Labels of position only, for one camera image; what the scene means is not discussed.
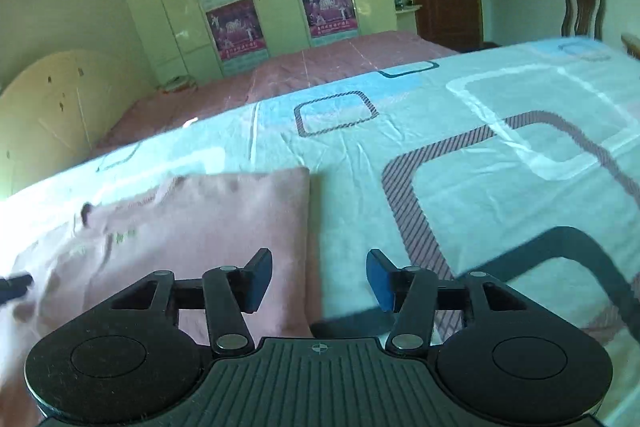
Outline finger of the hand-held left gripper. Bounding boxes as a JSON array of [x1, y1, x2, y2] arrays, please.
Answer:
[[0, 273, 34, 306]]

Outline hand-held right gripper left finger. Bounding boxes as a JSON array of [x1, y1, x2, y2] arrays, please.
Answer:
[[109, 248, 274, 355]]

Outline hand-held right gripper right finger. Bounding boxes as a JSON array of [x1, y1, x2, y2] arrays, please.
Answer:
[[366, 249, 534, 355]]

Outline pink knit garment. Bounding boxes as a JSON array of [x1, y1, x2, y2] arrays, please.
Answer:
[[0, 167, 312, 427]]

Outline light blue patterned bed sheet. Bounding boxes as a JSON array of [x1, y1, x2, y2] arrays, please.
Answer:
[[0, 36, 640, 427]]

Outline cream curved headboard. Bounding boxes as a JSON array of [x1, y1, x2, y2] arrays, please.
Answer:
[[0, 49, 157, 198]]

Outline pile of white papers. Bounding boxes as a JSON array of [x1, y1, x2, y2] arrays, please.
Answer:
[[159, 74, 195, 94]]

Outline pink checked bed cover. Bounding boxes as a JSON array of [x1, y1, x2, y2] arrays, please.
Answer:
[[94, 31, 470, 154]]

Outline brown wooden chair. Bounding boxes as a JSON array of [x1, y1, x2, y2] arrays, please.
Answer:
[[560, 0, 606, 42]]

